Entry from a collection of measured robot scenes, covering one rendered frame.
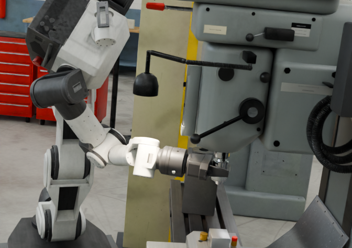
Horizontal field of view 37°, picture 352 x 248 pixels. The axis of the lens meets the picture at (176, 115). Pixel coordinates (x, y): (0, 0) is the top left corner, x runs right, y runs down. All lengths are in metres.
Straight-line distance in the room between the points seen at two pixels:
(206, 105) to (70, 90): 0.45
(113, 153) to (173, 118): 1.59
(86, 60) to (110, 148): 0.32
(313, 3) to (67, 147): 1.16
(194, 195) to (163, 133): 1.46
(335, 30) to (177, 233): 0.84
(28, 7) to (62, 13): 9.01
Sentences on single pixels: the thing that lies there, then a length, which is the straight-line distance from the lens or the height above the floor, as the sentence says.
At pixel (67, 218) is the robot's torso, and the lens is 2.38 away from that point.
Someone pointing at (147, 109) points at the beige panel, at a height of 0.99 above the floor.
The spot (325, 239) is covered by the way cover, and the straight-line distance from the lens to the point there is 1.73.
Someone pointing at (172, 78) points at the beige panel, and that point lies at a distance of 3.30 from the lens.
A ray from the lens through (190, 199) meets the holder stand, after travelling 1.97.
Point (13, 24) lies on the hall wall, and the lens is 10.93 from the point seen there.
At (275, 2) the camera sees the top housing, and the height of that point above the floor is 1.75.
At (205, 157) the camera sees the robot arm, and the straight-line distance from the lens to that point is 1.64.
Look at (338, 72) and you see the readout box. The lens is 1.30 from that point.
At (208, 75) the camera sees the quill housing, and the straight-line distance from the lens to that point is 1.48.
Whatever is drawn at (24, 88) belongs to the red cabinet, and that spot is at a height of 0.42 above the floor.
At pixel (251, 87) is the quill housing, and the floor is 1.52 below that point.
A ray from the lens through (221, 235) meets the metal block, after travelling 1.55.
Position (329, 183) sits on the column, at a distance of 1.81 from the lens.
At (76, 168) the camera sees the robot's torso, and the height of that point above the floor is 1.01.
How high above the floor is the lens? 1.78
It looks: 14 degrees down
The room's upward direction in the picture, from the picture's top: 6 degrees clockwise
